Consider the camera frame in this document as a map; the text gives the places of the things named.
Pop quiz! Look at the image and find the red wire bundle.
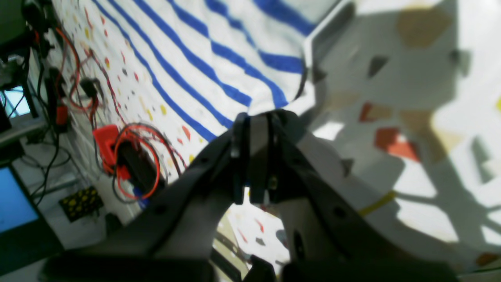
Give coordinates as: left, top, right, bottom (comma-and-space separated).
55, 27, 188, 200

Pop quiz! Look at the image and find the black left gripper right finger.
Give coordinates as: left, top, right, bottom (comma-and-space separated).
249, 110, 458, 282

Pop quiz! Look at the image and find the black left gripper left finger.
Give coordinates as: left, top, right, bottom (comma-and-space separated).
43, 113, 249, 282

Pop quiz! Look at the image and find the computer monitor screen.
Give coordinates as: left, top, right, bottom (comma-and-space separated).
0, 167, 39, 233

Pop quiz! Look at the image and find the blue white striped t-shirt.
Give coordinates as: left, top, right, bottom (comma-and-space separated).
51, 0, 353, 188

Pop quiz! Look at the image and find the red black electronic module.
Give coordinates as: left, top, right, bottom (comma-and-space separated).
92, 123, 165, 204

